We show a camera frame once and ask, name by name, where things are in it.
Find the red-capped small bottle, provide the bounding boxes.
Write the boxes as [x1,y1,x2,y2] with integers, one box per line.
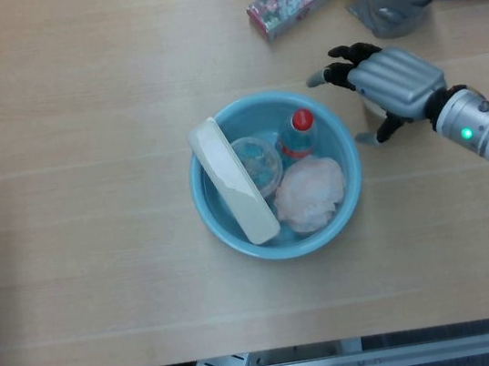
[271,107,323,170]

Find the beige ceramic bowl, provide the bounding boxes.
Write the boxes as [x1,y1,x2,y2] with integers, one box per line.
[361,90,391,126]

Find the pink white crumpled cloth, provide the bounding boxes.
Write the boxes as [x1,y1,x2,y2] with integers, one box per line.
[267,151,353,238]

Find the white rectangular lidded box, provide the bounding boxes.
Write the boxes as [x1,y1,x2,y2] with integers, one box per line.
[184,108,282,253]

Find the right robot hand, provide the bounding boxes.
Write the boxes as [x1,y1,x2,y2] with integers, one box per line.
[301,30,455,155]

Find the light blue plastic basin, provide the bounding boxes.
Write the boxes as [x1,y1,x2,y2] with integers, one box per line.
[177,79,373,272]

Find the clear plastic cup blue contents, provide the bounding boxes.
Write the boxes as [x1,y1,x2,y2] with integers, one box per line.
[228,131,290,202]

